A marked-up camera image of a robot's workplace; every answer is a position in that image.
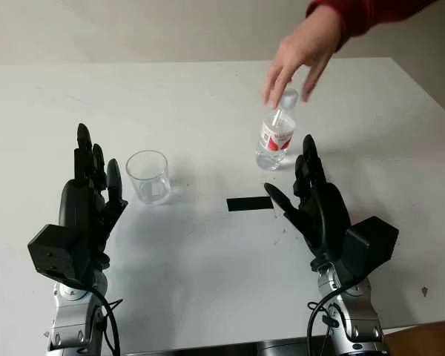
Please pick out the red sleeved person forearm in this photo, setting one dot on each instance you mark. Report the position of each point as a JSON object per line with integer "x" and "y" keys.
{"x": 378, "y": 16}

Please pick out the bare person hand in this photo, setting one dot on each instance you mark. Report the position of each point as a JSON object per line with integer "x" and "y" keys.
{"x": 306, "y": 48}

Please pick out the dark grey robot torso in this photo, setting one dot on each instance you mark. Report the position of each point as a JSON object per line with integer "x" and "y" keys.
{"x": 207, "y": 351}

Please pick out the black tape strip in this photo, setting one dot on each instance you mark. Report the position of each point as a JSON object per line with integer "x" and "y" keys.
{"x": 249, "y": 203}

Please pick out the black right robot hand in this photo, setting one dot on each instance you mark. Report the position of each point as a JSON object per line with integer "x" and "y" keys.
{"x": 332, "y": 219}

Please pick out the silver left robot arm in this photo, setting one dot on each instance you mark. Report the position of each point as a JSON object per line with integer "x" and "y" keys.
{"x": 72, "y": 319}

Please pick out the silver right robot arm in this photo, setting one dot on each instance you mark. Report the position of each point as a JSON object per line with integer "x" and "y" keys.
{"x": 359, "y": 322}

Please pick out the clear plastic water bottle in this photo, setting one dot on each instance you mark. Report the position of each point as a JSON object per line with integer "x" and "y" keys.
{"x": 276, "y": 142}

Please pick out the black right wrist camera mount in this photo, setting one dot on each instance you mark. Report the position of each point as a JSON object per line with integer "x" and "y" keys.
{"x": 372, "y": 241}

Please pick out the clear glass cup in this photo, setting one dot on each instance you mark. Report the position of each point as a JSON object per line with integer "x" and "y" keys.
{"x": 148, "y": 181}

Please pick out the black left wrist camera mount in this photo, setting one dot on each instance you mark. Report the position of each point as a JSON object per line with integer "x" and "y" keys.
{"x": 55, "y": 252}

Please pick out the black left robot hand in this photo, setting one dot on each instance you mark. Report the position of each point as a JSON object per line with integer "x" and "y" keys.
{"x": 81, "y": 204}

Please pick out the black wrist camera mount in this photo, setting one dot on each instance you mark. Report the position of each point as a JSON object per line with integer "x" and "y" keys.
{"x": 55, "y": 252}
{"x": 372, "y": 241}

